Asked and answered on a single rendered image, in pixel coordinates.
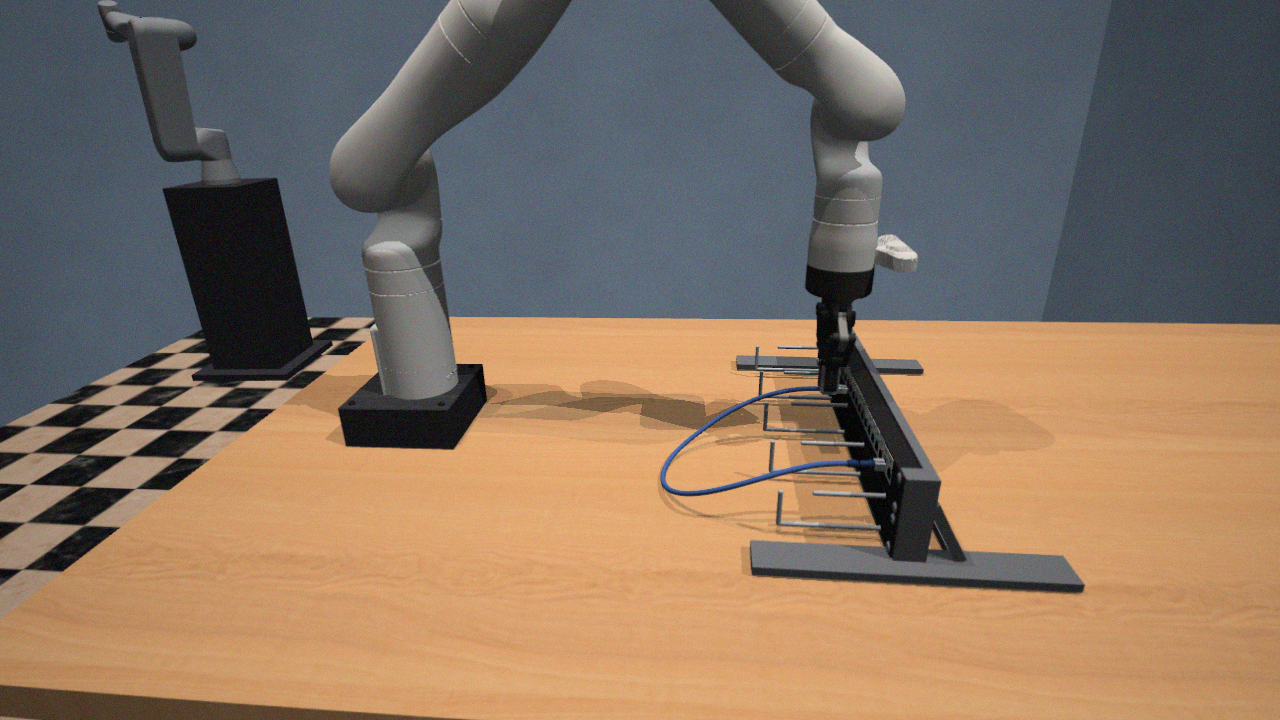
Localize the blue patch cable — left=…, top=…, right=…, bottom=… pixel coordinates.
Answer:
left=660, top=386, right=859, bottom=496

